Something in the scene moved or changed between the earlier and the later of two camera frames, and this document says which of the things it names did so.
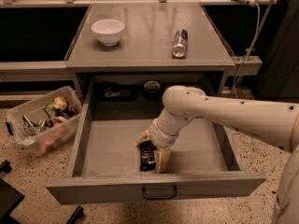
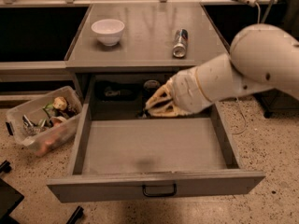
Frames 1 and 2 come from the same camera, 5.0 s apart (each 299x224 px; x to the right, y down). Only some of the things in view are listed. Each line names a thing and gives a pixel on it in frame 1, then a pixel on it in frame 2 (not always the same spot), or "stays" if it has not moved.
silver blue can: (179, 46) stays
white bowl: (108, 31) stays
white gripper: (161, 137) -> (187, 90)
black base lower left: (10, 199) stays
